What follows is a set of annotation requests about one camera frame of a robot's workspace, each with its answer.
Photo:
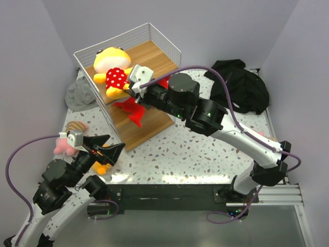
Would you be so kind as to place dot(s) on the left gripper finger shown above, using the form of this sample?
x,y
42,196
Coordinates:
x,y
111,153
96,142

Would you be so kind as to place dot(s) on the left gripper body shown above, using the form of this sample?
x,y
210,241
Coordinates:
x,y
86,160

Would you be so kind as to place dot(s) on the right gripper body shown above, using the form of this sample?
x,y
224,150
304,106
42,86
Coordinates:
x,y
155,96

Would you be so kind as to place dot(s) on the red shark plush back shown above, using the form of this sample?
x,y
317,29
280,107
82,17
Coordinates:
x,y
164,82

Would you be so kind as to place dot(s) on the red shark plush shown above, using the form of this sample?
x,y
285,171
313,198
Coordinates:
x,y
135,111
164,82

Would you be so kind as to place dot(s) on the red shark plush front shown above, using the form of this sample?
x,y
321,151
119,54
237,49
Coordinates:
x,y
135,111

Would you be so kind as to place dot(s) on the yellow plush red dotted dress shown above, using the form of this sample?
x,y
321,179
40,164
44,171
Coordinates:
x,y
112,66

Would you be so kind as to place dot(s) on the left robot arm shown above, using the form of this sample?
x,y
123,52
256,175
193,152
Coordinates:
x,y
53,204

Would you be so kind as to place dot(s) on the yellow plush near left arm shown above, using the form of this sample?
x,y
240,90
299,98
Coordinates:
x,y
101,168

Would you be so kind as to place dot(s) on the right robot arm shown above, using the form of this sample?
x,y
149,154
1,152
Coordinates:
x,y
204,116

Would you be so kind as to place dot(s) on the pink plush striped hat left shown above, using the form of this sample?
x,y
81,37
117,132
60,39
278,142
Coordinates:
x,y
62,147

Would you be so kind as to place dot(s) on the pink plush striped hat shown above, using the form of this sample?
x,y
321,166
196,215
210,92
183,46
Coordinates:
x,y
268,137
62,147

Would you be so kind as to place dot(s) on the grey cloth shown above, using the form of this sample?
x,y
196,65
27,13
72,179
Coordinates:
x,y
79,96

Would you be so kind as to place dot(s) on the black jacket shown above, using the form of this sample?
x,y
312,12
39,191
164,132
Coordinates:
x,y
247,90

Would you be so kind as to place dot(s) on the pink plush striped hat right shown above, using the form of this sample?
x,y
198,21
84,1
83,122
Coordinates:
x,y
268,137

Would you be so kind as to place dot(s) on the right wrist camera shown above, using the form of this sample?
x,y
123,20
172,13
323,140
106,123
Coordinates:
x,y
139,76

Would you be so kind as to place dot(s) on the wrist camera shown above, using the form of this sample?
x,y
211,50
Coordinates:
x,y
75,139
139,76

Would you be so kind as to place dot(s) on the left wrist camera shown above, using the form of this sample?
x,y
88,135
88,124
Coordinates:
x,y
75,139

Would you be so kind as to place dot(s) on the white wire wooden shelf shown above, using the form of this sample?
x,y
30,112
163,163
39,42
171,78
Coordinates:
x,y
146,46

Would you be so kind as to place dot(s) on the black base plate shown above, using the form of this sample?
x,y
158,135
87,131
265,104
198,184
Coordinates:
x,y
174,197

